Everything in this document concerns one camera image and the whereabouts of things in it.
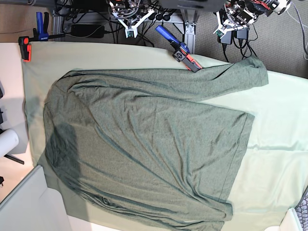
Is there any green T-shirt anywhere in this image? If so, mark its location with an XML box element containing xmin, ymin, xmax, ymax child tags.
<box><xmin>43</xmin><ymin>57</ymin><xmax>268</xmax><ymax>231</ymax></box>

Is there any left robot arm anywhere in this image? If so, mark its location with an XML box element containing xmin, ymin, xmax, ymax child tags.
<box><xmin>215</xmin><ymin>0</ymin><xmax>291</xmax><ymax>37</ymax></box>

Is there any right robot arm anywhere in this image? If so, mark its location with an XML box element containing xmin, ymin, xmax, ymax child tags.
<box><xmin>107</xmin><ymin>0</ymin><xmax>155</xmax><ymax>27</ymax></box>

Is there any blue orange clamp at centre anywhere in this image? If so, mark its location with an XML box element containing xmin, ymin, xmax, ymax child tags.
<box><xmin>155</xmin><ymin>25</ymin><xmax>202</xmax><ymax>73</ymax></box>

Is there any black power adapter brick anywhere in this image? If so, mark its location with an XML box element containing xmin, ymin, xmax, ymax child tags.
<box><xmin>218</xmin><ymin>31</ymin><xmax>233</xmax><ymax>45</ymax></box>

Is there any white cylinder on stand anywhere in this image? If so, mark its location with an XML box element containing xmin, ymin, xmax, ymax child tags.
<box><xmin>0</xmin><ymin>129</ymin><xmax>19</xmax><ymax>157</ymax></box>

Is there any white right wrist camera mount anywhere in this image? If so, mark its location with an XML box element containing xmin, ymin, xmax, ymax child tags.
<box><xmin>118</xmin><ymin>9</ymin><xmax>154</xmax><ymax>38</ymax></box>

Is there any aluminium frame post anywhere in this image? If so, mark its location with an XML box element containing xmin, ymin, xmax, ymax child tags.
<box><xmin>180</xmin><ymin>10</ymin><xmax>200</xmax><ymax>54</ymax></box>

